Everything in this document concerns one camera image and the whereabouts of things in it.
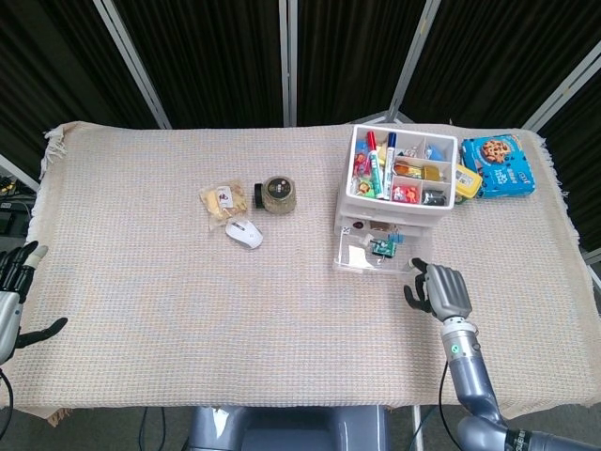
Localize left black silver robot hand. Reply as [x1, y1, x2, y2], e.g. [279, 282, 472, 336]
[0, 241, 69, 365]

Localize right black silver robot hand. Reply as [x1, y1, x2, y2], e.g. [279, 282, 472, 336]
[403, 257, 473, 325]

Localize clear plastic drawer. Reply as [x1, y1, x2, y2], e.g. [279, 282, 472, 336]
[331, 223, 429, 276]

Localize blue cookie package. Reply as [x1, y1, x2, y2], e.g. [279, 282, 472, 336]
[459, 133, 537, 199]

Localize dark electronics shelf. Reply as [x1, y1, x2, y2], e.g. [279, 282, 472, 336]
[0, 172, 39, 237]

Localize yellow lidded green tub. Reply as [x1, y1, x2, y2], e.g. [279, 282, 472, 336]
[453, 162, 484, 206]

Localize brown parts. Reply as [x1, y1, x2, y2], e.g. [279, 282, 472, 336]
[422, 163, 448, 184]

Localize amber orange tube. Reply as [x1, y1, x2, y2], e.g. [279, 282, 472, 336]
[393, 159, 426, 179]

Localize white marker with blue cap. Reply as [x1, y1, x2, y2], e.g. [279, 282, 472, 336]
[382, 132, 398, 201]

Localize white table leg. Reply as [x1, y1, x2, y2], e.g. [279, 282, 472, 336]
[411, 406, 425, 451]

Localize beige woven tablecloth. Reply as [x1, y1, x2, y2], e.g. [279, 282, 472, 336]
[26, 120, 588, 427]

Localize glass jar with black lid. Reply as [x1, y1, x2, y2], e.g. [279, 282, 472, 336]
[254, 176, 298, 216]

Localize white grey computer mouse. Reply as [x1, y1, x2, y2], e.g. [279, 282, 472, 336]
[224, 218, 264, 250]

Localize grey robot torso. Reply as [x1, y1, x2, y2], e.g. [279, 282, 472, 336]
[187, 406, 392, 451]

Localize clear bag of crackers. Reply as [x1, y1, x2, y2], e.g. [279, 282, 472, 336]
[197, 178, 249, 232]

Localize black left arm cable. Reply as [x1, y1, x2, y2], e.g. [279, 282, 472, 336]
[0, 368, 14, 424]

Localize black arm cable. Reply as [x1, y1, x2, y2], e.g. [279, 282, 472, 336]
[437, 360, 453, 451]
[0, 368, 14, 424]

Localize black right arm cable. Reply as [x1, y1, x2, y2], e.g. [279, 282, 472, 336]
[437, 360, 453, 451]

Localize white desk organizer tray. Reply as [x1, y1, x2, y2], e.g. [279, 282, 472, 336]
[333, 124, 459, 241]

